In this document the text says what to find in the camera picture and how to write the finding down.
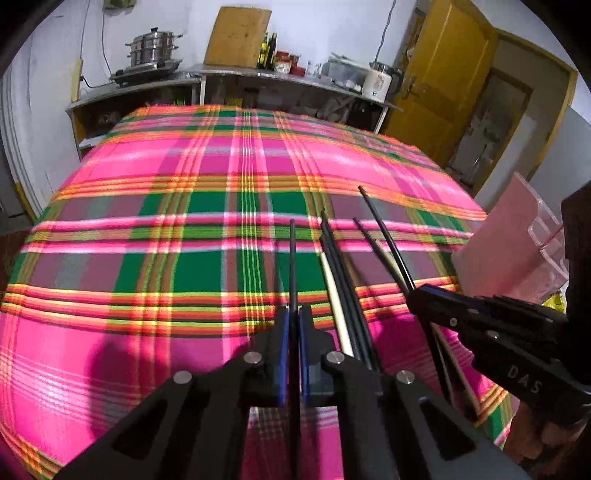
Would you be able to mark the pink green plaid blanket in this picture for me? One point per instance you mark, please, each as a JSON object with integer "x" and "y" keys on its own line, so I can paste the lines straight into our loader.
{"x": 184, "y": 161}

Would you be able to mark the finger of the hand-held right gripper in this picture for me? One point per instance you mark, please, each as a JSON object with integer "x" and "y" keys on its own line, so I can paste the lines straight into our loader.
{"x": 461, "y": 297}
{"x": 438, "y": 311}

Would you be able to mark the black cooktop stove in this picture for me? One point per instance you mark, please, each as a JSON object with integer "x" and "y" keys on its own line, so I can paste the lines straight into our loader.
{"x": 143, "y": 73}

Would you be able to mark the white electric kettle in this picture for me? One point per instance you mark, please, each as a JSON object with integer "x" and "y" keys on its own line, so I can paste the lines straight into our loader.
{"x": 378, "y": 82}

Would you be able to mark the grey dish container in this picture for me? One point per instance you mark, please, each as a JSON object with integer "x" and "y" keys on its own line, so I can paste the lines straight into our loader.
{"x": 344, "y": 71}

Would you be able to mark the metal counter shelf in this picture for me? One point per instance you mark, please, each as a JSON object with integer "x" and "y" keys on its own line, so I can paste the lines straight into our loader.
{"x": 258, "y": 76}

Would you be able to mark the cream chopstick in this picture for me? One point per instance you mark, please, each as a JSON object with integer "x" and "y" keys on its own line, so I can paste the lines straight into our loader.
{"x": 334, "y": 304}

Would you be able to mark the yellow power strip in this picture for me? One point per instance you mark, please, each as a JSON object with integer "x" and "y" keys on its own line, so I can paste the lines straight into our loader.
{"x": 76, "y": 81}

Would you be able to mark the dark sauce bottle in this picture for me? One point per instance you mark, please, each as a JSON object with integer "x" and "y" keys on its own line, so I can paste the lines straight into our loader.
{"x": 273, "y": 48}

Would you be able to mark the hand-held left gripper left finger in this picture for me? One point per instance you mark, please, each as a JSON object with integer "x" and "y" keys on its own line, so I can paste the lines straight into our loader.
{"x": 284, "y": 355}

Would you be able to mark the bundle of black chopsticks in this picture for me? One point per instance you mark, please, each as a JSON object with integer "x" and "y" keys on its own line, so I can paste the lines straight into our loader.
{"x": 347, "y": 300}

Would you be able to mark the red lid jar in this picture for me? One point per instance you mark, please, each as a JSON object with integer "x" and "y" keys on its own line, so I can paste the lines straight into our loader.
{"x": 282, "y": 62}

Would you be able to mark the black chopstick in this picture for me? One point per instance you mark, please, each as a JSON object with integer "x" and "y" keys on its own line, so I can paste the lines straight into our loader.
{"x": 331, "y": 263}
{"x": 383, "y": 230}
{"x": 375, "y": 243}
{"x": 293, "y": 267}

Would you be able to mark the wooden cutting board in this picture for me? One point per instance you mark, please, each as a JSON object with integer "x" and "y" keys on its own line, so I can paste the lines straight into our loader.
{"x": 237, "y": 37}

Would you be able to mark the yellow oil bottle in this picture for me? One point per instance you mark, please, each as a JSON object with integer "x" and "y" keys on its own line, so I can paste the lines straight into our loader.
{"x": 262, "y": 51}

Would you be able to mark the yellow wooden door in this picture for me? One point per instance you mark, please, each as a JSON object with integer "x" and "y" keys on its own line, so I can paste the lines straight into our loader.
{"x": 438, "y": 78}

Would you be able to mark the steel steamer pot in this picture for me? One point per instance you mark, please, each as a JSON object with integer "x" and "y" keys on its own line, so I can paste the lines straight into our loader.
{"x": 152, "y": 48}

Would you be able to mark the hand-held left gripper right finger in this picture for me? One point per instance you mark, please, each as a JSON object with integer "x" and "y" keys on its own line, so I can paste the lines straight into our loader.
{"x": 304, "y": 355}

